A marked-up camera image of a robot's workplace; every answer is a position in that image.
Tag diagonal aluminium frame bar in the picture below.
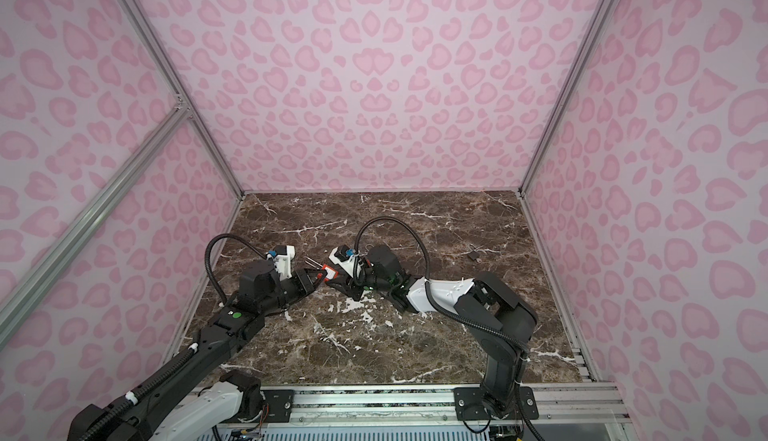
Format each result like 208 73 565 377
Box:
1 103 189 346

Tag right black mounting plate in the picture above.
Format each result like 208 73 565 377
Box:
452 386 540 421

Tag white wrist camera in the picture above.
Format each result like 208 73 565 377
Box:
329 245 359 277
266 245 296 281

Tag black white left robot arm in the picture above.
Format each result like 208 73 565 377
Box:
67 259 328 440

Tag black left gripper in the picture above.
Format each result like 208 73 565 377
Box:
260 267 328 317

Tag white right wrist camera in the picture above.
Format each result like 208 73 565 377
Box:
329 245 359 277

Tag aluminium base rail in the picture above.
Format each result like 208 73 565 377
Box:
110 382 637 441

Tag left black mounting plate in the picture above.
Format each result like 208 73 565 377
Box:
236 389 295 424

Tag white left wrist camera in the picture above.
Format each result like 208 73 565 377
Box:
266 245 296 281

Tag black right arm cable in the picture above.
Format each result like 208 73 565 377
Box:
353 217 529 352

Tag black mounting plate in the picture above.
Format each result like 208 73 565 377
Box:
236 389 295 424
452 386 540 421

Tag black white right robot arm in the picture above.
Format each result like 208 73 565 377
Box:
322 245 538 419

